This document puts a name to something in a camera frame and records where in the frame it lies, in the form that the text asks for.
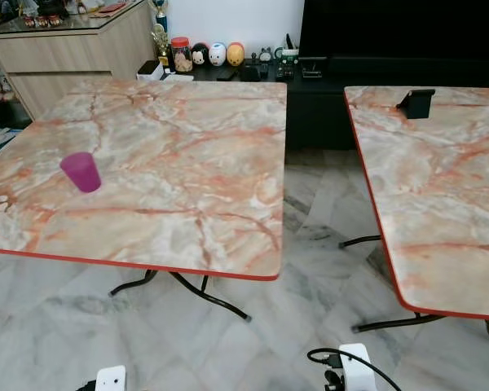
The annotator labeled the black and white round toy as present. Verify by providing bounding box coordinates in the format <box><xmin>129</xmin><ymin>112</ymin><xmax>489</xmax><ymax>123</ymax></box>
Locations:
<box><xmin>191</xmin><ymin>43</ymin><xmax>210</xmax><ymax>68</ymax></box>

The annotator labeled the white box with black top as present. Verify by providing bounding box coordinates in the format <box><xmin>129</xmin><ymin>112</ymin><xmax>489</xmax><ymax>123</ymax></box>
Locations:
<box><xmin>137</xmin><ymin>59</ymin><xmax>165</xmax><ymax>81</ymax></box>

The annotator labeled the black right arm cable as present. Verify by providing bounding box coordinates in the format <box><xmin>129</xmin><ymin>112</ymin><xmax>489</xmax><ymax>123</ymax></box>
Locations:
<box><xmin>307</xmin><ymin>348</ymin><xmax>402</xmax><ymax>391</ymax></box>

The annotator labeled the black phone stand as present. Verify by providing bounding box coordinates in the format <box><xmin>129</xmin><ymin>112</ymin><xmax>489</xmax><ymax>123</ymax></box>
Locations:
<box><xmin>396</xmin><ymin>89</ymin><xmax>435</xmax><ymax>120</ymax></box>

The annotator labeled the green mug with pens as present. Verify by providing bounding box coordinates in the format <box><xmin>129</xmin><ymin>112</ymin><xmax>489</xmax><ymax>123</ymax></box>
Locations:
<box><xmin>275</xmin><ymin>34</ymin><xmax>300</xmax><ymax>66</ymax></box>

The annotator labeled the light wooden cabinet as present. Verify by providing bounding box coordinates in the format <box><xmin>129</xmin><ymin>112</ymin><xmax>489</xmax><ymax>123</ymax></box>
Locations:
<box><xmin>0</xmin><ymin>0</ymin><xmax>160</xmax><ymax>120</ymax></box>

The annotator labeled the black flat-screen television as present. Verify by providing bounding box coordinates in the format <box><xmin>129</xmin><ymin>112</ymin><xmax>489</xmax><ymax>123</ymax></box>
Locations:
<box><xmin>298</xmin><ymin>0</ymin><xmax>489</xmax><ymax>59</ymax></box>

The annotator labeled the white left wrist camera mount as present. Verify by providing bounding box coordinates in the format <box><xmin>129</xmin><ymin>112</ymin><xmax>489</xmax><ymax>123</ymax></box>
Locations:
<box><xmin>94</xmin><ymin>366</ymin><xmax>128</xmax><ymax>391</ymax></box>

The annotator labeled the gold trophy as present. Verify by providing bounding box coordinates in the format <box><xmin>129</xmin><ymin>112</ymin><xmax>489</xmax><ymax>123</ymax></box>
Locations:
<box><xmin>152</xmin><ymin>28</ymin><xmax>173</xmax><ymax>68</ymax></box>

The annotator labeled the yellow round toy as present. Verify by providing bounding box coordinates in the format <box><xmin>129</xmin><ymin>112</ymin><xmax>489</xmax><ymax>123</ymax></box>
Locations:
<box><xmin>227</xmin><ymin>42</ymin><xmax>246</xmax><ymax>68</ymax></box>

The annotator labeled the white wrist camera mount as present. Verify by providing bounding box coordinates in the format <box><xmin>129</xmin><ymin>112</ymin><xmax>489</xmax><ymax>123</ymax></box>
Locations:
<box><xmin>94</xmin><ymin>366</ymin><xmax>128</xmax><ymax>391</ymax></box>
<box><xmin>339</xmin><ymin>343</ymin><xmax>374</xmax><ymax>391</ymax></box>

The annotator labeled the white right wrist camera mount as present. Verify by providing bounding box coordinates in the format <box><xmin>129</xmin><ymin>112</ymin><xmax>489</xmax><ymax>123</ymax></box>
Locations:
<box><xmin>339</xmin><ymin>343</ymin><xmax>374</xmax><ymax>391</ymax></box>

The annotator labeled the purple plastic cup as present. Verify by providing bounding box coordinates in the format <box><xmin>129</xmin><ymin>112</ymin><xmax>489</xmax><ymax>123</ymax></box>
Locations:
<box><xmin>59</xmin><ymin>152</ymin><xmax>103</xmax><ymax>194</ymax></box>

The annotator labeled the red-lidded clear jar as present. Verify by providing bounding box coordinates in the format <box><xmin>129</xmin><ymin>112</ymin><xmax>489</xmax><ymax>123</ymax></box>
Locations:
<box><xmin>170</xmin><ymin>37</ymin><xmax>194</xmax><ymax>74</ymax></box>

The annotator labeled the blue trophy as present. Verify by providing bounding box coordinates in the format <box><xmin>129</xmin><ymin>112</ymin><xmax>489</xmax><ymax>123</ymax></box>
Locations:
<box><xmin>151</xmin><ymin>0</ymin><xmax>170</xmax><ymax>32</ymax></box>

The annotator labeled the marble-pattern folding table red edge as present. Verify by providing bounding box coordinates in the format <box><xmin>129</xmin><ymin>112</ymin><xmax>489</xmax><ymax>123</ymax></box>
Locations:
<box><xmin>339</xmin><ymin>85</ymin><xmax>489</xmax><ymax>346</ymax></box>
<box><xmin>0</xmin><ymin>77</ymin><xmax>288</xmax><ymax>321</ymax></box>

